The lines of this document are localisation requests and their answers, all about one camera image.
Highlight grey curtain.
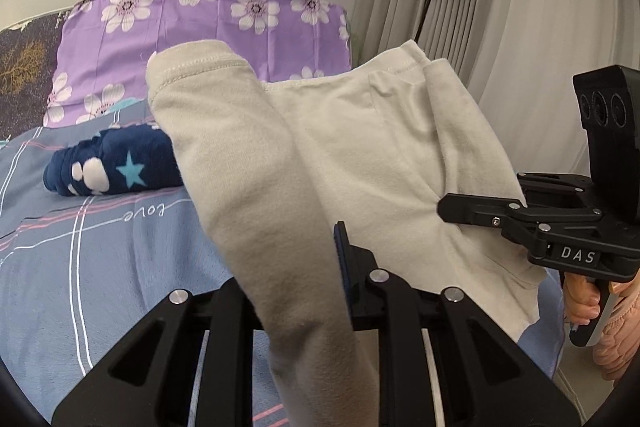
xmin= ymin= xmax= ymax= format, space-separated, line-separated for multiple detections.
xmin=350 ymin=0 xmax=640 ymax=180

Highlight beige pants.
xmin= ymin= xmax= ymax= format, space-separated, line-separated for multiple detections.
xmin=145 ymin=39 xmax=548 ymax=427

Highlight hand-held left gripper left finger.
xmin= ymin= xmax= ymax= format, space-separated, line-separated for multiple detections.
xmin=52 ymin=277 xmax=282 ymax=427

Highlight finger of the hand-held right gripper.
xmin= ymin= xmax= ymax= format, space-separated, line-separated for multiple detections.
xmin=517 ymin=173 xmax=596 ymax=208
xmin=437 ymin=193 xmax=606 ymax=263

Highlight person's right hand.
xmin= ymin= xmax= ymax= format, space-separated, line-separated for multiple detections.
xmin=562 ymin=276 xmax=608 ymax=328

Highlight dark leaf printed pillow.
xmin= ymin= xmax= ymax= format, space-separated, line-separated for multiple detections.
xmin=0 ymin=9 xmax=73 ymax=142

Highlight navy star printed garment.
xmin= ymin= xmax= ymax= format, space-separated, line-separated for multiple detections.
xmin=42 ymin=123 xmax=186 ymax=198

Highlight blue printed bed sheet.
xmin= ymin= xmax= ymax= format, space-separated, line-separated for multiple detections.
xmin=0 ymin=99 xmax=566 ymax=427

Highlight purple floral pillow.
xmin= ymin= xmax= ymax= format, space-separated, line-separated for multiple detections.
xmin=44 ymin=0 xmax=353 ymax=128

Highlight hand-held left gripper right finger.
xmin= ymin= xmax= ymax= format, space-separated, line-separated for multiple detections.
xmin=333 ymin=221 xmax=583 ymax=427

